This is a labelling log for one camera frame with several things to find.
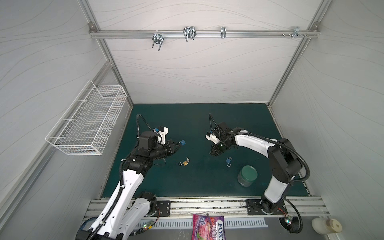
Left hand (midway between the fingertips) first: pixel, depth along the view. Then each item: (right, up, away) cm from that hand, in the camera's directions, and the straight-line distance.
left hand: (183, 143), depth 73 cm
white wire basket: (-45, +8, -5) cm, 46 cm away
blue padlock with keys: (0, 0, +2) cm, 2 cm away
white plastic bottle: (+63, -34, -10) cm, 72 cm away
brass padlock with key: (0, -15, +15) cm, 21 cm away
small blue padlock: (+26, -14, +17) cm, 35 cm away
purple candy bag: (+12, -38, -6) cm, 40 cm away
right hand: (+17, -7, +17) cm, 25 cm away
